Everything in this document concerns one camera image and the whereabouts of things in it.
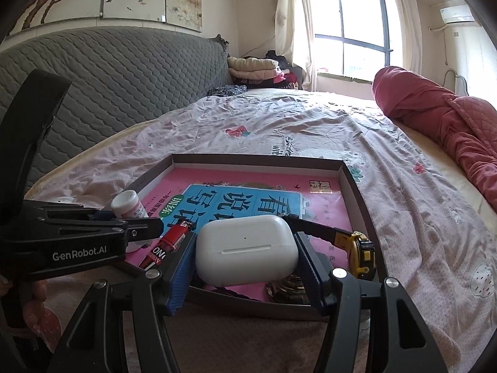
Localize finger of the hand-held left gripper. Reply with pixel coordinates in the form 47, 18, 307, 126
24, 199, 117, 221
37, 217, 164, 247

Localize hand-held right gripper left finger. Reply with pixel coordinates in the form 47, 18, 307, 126
47, 233, 198, 373

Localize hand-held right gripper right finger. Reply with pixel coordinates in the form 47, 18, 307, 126
293, 232, 439, 373

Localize white pill bottle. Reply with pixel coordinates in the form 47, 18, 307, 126
111, 190, 150, 220

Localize red lighter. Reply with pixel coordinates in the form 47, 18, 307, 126
140, 219, 195, 270

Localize shiny metal bracelet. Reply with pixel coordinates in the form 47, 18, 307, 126
266, 274, 311, 304

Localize yellow black tape measure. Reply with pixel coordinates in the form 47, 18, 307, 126
285, 217, 376, 280

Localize white earbuds case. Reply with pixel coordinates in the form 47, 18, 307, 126
195, 214, 299, 288

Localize grey cardboard box tray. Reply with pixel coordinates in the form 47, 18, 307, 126
124, 154, 389, 321

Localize person's left hand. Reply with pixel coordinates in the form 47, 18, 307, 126
23, 280, 51, 310

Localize pink and blue book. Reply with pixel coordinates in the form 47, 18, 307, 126
124, 169, 354, 302

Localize grey quilted headboard cover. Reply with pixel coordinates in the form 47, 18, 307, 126
0, 26, 234, 199

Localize dark patterned cloth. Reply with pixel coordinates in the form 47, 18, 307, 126
207, 85, 248, 98

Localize folded cream and pink blankets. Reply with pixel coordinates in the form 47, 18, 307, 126
227, 56, 280, 83

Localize pile of dark clothes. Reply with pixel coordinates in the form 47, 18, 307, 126
264, 50, 304, 91

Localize red quilted blanket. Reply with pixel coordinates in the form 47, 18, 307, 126
372, 66, 497, 210

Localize cream curtain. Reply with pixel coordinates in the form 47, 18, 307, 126
272, 0, 317, 91
388, 0, 422, 73

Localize dark framed window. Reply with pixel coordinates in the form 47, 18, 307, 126
308, 0, 393, 77

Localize white air conditioner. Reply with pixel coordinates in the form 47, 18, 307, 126
440, 5, 477, 25

